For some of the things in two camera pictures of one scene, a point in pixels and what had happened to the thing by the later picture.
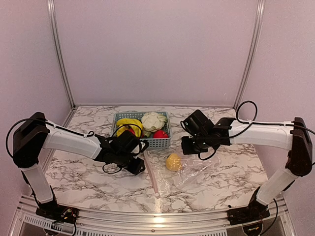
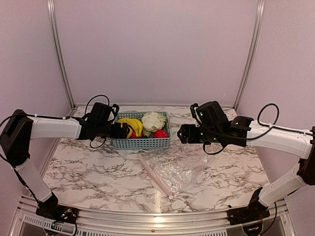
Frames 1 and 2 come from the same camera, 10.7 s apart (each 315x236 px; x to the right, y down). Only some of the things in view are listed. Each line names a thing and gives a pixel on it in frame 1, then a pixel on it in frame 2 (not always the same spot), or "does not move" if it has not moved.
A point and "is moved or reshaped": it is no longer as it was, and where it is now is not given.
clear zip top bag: x=165 y=182 is moved or reshaped
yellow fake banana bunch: x=123 y=128 does not move
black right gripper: x=186 y=149 -> x=188 y=131
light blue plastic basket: x=152 y=142 does not move
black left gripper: x=136 y=169 -> x=116 y=133
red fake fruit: x=160 y=133 does not move
